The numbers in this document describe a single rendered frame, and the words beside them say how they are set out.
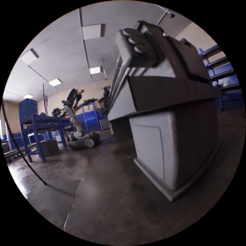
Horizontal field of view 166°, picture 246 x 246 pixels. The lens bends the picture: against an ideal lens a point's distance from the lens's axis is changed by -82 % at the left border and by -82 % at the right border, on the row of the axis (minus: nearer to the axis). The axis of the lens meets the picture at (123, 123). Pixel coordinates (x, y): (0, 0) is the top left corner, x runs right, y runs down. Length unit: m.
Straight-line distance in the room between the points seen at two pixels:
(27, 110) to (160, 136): 2.04
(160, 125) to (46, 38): 3.62
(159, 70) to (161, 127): 0.21
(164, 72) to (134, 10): 3.10
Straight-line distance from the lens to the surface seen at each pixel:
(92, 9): 3.10
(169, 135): 0.29
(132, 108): 0.16
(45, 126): 2.02
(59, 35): 3.47
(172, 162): 0.33
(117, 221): 0.44
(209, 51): 3.41
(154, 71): 0.37
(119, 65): 0.53
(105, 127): 4.36
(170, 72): 0.31
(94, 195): 0.58
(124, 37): 0.36
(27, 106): 2.02
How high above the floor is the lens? 0.39
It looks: 3 degrees down
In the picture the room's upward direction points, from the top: 13 degrees counter-clockwise
